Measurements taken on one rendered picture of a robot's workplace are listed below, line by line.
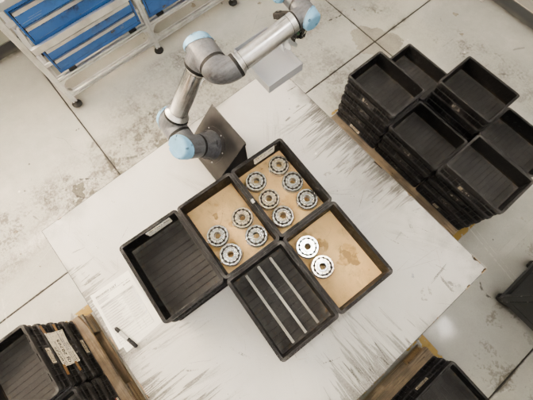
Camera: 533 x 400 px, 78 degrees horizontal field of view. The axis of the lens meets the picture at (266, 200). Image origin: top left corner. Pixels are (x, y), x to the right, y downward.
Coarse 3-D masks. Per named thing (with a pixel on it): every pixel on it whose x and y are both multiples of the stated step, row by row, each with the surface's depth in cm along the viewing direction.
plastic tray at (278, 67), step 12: (252, 36) 157; (276, 48) 160; (264, 60) 159; (276, 60) 158; (288, 60) 158; (300, 60) 152; (252, 72) 155; (264, 72) 157; (276, 72) 156; (288, 72) 151; (264, 84) 152; (276, 84) 152
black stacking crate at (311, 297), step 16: (272, 256) 153; (288, 256) 150; (256, 272) 151; (272, 272) 151; (288, 272) 150; (240, 288) 149; (288, 288) 148; (304, 288) 148; (256, 304) 147; (272, 304) 146; (288, 304) 146; (320, 304) 146; (272, 320) 144; (288, 320) 144; (304, 320) 144; (320, 320) 144; (272, 336) 142; (304, 336) 142; (288, 352) 134
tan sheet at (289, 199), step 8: (280, 152) 168; (264, 160) 167; (256, 168) 166; (264, 168) 166; (272, 176) 164; (280, 176) 164; (272, 184) 163; (280, 184) 163; (304, 184) 163; (280, 192) 162; (288, 192) 162; (256, 200) 161; (280, 200) 161; (288, 200) 161; (320, 200) 160; (296, 208) 159; (280, 216) 158; (296, 216) 158; (304, 216) 158
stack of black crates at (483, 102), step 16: (464, 64) 218; (480, 64) 210; (448, 80) 219; (464, 80) 219; (480, 80) 216; (496, 80) 208; (432, 96) 219; (448, 96) 210; (464, 96) 215; (480, 96) 215; (496, 96) 215; (512, 96) 206; (448, 112) 218; (464, 112) 207; (480, 112) 212; (496, 112) 212; (464, 128) 216; (480, 128) 207
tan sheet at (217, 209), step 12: (228, 192) 162; (204, 204) 161; (216, 204) 161; (228, 204) 161; (240, 204) 160; (192, 216) 159; (204, 216) 159; (216, 216) 159; (228, 216) 159; (204, 228) 157; (228, 228) 157; (264, 228) 157; (228, 240) 155; (240, 240) 155; (216, 252) 154; (252, 252) 153; (240, 264) 152
